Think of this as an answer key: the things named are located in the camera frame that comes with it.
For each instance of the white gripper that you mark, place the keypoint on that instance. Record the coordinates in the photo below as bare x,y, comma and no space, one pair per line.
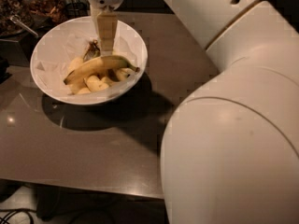
106,22

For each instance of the long yellow banana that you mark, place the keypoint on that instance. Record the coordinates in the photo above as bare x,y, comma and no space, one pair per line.
96,66

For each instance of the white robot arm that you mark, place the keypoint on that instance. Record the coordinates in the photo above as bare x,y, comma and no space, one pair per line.
230,152

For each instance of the dark banana stem bunch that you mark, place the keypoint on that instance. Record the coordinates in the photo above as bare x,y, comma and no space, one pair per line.
91,51

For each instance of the white bowl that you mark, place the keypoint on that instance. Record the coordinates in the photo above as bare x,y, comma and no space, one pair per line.
128,43

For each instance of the yellow bananas under top one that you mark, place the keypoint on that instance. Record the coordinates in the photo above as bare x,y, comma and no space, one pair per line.
97,82

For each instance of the tray of brown snacks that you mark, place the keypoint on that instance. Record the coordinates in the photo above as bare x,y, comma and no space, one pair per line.
53,9

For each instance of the metal spoon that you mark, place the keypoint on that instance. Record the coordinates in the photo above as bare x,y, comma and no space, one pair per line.
15,19

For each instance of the black wire cup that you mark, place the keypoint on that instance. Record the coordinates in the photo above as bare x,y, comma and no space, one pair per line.
75,10

